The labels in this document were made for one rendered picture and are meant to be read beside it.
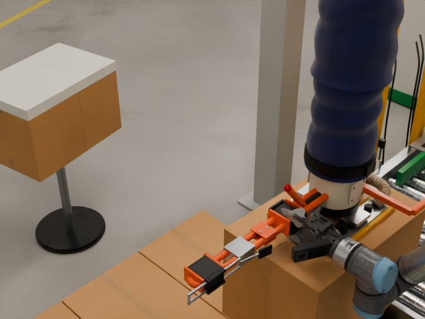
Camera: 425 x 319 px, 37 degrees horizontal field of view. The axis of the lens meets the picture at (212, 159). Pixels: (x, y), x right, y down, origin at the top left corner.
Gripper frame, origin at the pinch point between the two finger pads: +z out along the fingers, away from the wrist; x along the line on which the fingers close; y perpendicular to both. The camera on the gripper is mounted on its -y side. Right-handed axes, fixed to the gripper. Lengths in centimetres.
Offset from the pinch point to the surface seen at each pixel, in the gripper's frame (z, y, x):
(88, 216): 167, 35, -118
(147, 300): 54, -13, -66
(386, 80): -11, 28, 41
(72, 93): 147, 24, -23
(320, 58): 4, 18, 47
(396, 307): -21, 48, -60
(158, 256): 69, 7, -66
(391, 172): 29, 127, -63
